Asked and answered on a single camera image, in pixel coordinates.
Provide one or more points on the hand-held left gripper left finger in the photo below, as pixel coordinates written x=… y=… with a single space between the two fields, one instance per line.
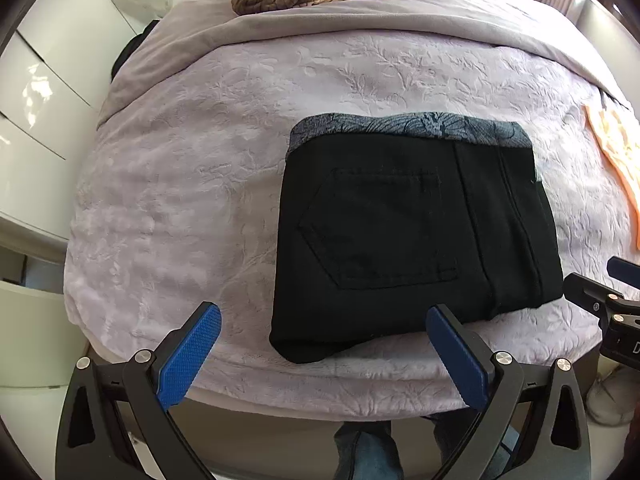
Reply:
x=190 y=355

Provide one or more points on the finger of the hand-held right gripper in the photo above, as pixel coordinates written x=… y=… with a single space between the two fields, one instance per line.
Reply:
x=625 y=272
x=585 y=292

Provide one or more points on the black pants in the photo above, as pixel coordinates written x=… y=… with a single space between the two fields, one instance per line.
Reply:
x=390 y=230

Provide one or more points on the person's left leg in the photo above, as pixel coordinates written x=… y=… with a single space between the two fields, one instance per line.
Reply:
x=367 y=452

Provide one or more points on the orange cloth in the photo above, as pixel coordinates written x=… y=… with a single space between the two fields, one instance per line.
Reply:
x=617 y=145

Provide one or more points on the white wardrobe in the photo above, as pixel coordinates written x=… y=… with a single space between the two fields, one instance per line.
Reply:
x=50 y=85

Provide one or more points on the cream bedside table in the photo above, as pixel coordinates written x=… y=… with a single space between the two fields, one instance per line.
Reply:
x=30 y=310

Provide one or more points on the dark cloth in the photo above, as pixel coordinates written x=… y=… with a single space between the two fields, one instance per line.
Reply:
x=132 y=45

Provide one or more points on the bed with lilac cover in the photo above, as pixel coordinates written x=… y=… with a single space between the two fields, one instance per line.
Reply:
x=200 y=160

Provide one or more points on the grey blanket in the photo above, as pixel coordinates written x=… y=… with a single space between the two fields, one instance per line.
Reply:
x=350 y=17

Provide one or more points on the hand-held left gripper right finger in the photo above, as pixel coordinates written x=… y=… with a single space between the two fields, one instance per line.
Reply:
x=455 y=355

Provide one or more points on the beige fluffy slipper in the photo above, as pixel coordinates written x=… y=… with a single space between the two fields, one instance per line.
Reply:
x=610 y=395

